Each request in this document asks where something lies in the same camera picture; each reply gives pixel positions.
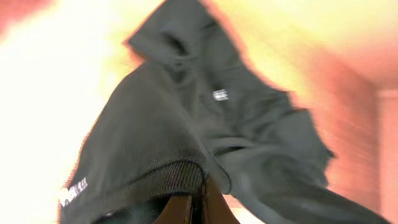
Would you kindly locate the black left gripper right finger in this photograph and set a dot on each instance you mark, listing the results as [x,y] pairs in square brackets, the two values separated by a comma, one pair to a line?
[215,210]

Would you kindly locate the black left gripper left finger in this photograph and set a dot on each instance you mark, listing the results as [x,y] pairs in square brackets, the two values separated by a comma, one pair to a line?
[178,210]

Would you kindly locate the black polo shirt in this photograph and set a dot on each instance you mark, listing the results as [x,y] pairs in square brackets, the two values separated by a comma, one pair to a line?
[194,110]

